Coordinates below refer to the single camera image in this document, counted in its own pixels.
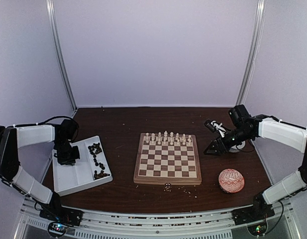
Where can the dark chess pieces upper pile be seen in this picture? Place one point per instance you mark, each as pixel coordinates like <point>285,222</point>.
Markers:
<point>95,149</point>

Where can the white ceramic bowl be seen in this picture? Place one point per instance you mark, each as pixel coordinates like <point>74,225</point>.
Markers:
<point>237,148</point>

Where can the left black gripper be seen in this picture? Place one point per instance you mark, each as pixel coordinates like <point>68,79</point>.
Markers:
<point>70,161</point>

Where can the aluminium corner post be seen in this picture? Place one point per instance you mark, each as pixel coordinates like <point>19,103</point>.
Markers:
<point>59,53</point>
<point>254,47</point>

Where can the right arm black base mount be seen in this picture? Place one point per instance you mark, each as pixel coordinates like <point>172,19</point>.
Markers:
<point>249,214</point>

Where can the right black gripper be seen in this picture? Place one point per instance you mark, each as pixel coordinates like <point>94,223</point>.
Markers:
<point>218,147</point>

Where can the left aluminium corner post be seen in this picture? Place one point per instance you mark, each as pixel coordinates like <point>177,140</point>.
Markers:
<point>59,53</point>

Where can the wooden chess board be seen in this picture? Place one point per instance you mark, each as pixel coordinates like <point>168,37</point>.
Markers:
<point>158,165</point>

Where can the right wrist camera with cable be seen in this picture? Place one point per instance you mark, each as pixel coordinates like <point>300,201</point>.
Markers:
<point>214,126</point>

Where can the white plastic divided tray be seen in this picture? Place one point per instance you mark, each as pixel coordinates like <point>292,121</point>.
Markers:
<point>70,179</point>

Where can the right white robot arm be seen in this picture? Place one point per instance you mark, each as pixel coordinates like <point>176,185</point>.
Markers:
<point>282,147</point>

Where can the right aluminium corner post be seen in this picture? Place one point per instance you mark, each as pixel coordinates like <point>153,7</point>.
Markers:
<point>254,47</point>

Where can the dark chess pieces lower pile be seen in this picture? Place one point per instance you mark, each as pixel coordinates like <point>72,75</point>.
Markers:
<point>100,174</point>

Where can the aluminium front rail frame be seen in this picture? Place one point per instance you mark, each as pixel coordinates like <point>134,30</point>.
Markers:
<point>217,224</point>

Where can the red patterned bowl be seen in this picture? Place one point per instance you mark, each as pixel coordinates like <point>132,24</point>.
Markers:
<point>231,181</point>

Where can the white chess pieces group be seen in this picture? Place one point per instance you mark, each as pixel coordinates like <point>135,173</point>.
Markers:
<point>167,139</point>

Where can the dark chess pieces pile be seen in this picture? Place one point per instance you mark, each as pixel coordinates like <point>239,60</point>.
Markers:
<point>95,149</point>
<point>100,174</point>

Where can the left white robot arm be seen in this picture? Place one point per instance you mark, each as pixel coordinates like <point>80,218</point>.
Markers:
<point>24,146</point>

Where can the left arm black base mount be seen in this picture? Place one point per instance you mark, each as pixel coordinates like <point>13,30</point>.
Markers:
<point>70,217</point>

